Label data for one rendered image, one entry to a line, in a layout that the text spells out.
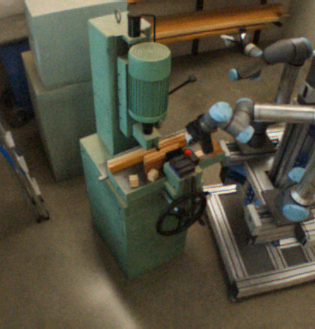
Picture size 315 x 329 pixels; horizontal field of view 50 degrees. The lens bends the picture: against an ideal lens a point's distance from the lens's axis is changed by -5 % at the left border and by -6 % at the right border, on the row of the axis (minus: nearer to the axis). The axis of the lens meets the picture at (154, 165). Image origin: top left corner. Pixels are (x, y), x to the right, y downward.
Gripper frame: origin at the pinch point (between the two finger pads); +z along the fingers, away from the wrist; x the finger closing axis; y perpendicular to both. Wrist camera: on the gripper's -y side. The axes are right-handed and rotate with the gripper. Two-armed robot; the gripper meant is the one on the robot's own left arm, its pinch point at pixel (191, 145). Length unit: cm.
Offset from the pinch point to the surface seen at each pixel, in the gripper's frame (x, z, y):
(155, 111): 13.9, -9.7, 17.6
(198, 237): -26, 97, -48
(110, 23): 16, -14, 64
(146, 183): 21.3, 17.2, -6.6
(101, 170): 33, 40, 12
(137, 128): 15.5, 12.7, 19.3
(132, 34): 15, -24, 49
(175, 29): -123, 136, 143
